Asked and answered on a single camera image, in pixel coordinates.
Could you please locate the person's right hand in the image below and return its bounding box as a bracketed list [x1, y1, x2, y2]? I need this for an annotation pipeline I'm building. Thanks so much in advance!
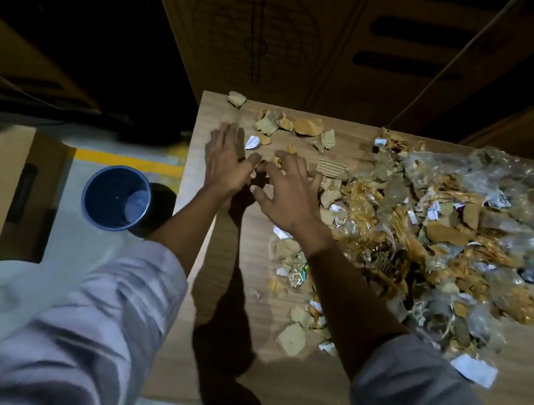
[245, 146, 349, 245]

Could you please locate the person's left hand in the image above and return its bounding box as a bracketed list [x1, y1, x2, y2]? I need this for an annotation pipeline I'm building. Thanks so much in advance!
[198, 118, 267, 204]

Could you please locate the person's left forearm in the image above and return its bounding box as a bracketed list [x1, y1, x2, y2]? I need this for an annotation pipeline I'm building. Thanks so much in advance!
[0, 152, 224, 405]

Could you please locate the person's right forearm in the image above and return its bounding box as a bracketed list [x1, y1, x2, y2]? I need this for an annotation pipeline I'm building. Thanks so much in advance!
[274, 222, 534, 405]

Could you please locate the corrugated cardboard scrap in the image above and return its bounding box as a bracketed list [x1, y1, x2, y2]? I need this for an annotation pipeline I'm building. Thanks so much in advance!
[315, 156, 352, 181]

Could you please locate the large printed cardboard box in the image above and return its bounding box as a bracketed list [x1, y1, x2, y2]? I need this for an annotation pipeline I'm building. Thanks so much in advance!
[118, 0, 534, 156]

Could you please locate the pile of mixed waste scraps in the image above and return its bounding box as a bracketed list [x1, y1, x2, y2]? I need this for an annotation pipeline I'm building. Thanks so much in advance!
[216, 105, 534, 388]

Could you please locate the blue plastic bucket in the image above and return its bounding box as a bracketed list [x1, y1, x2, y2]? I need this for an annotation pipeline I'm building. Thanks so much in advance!
[77, 160, 156, 237]

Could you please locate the flat tan cardboard scrap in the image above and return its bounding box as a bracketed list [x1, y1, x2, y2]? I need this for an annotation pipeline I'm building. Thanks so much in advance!
[273, 320, 312, 360]

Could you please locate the white torn paper scrap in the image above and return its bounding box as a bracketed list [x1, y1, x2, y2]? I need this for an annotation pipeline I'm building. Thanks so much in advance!
[447, 351, 500, 391]

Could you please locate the dark flat cardboard box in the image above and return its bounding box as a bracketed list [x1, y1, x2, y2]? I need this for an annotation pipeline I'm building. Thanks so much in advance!
[0, 2, 116, 117]

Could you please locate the thin light cord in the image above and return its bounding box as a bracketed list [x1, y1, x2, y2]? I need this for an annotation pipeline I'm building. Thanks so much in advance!
[388, 0, 520, 140]

